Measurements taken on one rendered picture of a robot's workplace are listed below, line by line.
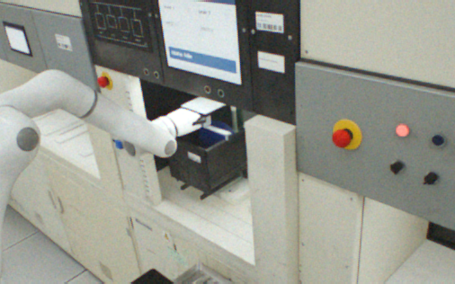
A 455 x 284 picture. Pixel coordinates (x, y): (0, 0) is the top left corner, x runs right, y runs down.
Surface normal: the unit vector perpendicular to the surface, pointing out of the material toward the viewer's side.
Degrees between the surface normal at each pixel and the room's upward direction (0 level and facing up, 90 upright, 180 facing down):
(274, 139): 90
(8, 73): 90
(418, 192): 90
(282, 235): 90
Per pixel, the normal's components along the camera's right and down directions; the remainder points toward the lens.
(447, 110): -0.72, 0.44
